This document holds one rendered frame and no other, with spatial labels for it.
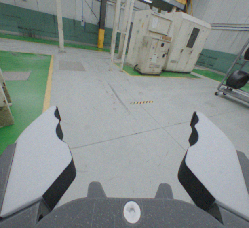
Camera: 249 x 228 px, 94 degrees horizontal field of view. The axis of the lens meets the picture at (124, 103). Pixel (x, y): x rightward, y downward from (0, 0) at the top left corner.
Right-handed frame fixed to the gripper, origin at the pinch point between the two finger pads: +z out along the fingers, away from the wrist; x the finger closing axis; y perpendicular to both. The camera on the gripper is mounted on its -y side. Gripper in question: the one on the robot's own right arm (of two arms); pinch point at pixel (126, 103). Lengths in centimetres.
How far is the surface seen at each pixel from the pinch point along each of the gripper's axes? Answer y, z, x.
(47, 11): -105, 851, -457
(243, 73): 71, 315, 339
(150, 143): 113, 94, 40
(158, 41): 5, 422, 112
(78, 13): -113, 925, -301
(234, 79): 90, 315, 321
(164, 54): 47, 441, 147
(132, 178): 109, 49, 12
